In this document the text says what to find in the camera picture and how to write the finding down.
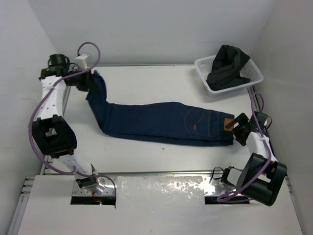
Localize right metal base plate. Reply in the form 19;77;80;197
202;176;235;197

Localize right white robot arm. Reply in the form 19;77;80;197
210;112;287;206

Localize white plastic basket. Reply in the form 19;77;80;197
194;55;264;97

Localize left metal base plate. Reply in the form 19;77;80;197
72;177;116;197

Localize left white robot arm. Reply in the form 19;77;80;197
31;54;100;193

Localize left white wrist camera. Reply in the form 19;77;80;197
74;54;90;71

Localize metal base plate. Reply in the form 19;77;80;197
72;177;116;197
202;176;235;197

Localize dark blue denim trousers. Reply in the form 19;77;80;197
86;72;234;147

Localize black trousers in basket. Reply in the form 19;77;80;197
207;45;250;91

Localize aluminium table frame rail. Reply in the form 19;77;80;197
248;87;279;174

